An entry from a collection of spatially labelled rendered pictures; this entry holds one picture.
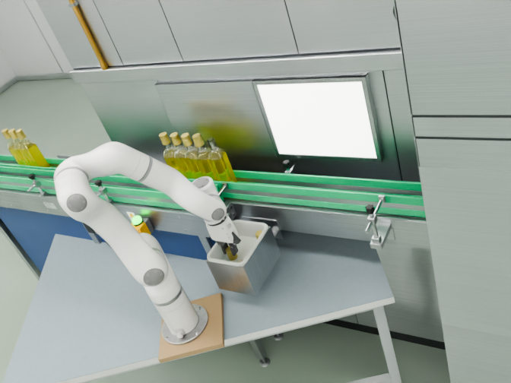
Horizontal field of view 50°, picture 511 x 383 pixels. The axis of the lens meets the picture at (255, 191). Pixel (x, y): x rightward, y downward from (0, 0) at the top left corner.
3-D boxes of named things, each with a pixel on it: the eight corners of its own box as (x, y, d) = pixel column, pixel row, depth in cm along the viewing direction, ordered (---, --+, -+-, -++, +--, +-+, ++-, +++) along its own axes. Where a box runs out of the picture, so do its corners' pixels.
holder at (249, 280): (286, 245, 222) (276, 216, 213) (255, 296, 204) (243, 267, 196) (251, 239, 231) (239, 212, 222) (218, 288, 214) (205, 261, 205)
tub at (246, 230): (276, 239, 214) (270, 223, 209) (249, 282, 200) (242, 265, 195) (239, 234, 223) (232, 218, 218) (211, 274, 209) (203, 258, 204)
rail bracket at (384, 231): (396, 235, 192) (387, 185, 179) (382, 270, 181) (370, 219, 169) (383, 233, 195) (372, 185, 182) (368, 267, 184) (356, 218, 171)
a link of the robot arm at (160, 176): (157, 172, 165) (234, 207, 182) (146, 150, 178) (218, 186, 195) (142, 196, 167) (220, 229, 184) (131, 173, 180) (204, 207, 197)
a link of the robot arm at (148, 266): (166, 251, 200) (179, 277, 187) (140, 271, 200) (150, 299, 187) (75, 157, 171) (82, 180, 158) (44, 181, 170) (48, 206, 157)
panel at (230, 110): (384, 156, 197) (367, 72, 177) (381, 162, 195) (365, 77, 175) (188, 148, 244) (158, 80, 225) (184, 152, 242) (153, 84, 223)
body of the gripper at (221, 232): (232, 210, 195) (241, 233, 201) (209, 207, 200) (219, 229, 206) (221, 225, 190) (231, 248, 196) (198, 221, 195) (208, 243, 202)
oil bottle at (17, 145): (47, 171, 291) (18, 127, 275) (39, 178, 287) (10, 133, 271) (40, 170, 294) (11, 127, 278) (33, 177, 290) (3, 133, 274)
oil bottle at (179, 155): (206, 185, 235) (188, 144, 223) (200, 193, 232) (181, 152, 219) (196, 184, 238) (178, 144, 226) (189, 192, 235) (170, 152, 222)
